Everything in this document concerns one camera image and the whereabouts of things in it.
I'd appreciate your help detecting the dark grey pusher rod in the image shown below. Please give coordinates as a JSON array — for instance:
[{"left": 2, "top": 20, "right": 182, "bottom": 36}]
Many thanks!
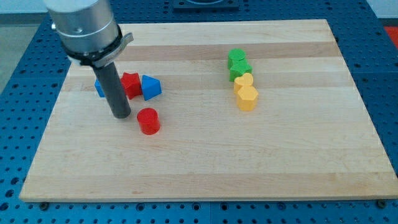
[{"left": 93, "top": 62, "right": 131, "bottom": 119}]

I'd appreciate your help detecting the black clamp ring with lever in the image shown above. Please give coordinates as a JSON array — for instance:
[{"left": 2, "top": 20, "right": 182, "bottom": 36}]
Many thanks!
[{"left": 63, "top": 26, "right": 134, "bottom": 68}]

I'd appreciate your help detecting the red cylinder block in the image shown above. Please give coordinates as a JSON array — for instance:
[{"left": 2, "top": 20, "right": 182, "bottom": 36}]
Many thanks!
[{"left": 137, "top": 108, "right": 160, "bottom": 135}]

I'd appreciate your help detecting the blue triangle block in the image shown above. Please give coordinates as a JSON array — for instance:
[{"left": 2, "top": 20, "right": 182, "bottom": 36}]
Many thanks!
[{"left": 141, "top": 75, "right": 162, "bottom": 101}]

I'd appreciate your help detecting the blue cube block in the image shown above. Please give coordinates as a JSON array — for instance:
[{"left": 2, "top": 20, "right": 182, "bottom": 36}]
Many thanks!
[{"left": 94, "top": 79, "right": 105, "bottom": 98}]

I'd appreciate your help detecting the red star block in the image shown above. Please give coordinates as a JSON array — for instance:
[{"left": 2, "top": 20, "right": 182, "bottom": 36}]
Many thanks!
[{"left": 121, "top": 72, "right": 142, "bottom": 100}]

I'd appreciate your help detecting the green cylinder block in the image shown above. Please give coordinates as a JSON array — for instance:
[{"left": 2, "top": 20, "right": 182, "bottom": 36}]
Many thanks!
[{"left": 228, "top": 48, "right": 248, "bottom": 69}]

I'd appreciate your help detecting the green star block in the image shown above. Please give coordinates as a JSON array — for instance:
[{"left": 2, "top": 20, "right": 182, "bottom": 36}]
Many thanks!
[{"left": 229, "top": 60, "right": 252, "bottom": 82}]

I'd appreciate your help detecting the yellow heart block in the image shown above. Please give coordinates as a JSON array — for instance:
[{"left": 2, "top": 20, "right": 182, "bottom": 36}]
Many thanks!
[{"left": 234, "top": 73, "right": 254, "bottom": 95}]

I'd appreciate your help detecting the yellow hexagon block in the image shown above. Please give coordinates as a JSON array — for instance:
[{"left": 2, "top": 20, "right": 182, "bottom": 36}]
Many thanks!
[{"left": 236, "top": 86, "right": 259, "bottom": 111}]

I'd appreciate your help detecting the wooden board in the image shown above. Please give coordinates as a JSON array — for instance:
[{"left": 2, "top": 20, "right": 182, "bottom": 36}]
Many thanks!
[{"left": 20, "top": 19, "right": 397, "bottom": 202}]

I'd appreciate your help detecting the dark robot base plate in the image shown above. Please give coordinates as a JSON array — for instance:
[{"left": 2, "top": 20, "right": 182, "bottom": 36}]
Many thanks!
[{"left": 171, "top": 0, "right": 239, "bottom": 11}]

